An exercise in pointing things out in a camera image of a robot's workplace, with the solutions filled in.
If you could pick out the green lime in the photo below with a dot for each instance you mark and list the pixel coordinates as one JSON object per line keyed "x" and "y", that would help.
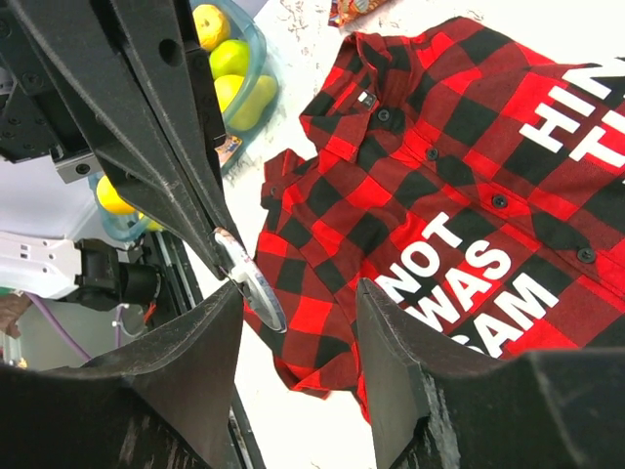
{"x": 230, "y": 57}

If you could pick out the red candy bag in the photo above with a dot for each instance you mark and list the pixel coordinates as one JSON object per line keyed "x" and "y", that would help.
{"x": 343, "y": 12}

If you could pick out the teal plastic fruit tray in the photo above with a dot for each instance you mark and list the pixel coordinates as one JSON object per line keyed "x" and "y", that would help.
{"x": 244, "y": 98}

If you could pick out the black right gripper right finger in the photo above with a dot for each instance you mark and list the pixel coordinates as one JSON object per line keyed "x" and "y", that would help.
{"x": 434, "y": 403}

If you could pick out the orange mandarin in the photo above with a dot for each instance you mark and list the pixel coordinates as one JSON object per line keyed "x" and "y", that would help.
{"x": 212, "y": 26}

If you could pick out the clear round sticker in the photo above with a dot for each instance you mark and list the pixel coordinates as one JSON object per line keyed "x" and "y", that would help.
{"x": 241, "y": 269}

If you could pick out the red black plaid shirt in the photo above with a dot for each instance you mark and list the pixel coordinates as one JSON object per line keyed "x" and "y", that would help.
{"x": 478, "y": 183}

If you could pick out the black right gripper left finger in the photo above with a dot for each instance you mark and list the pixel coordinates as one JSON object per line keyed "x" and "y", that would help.
{"x": 91, "y": 416}

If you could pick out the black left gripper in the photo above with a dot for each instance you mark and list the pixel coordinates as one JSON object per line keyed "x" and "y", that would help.
{"x": 43, "y": 115}

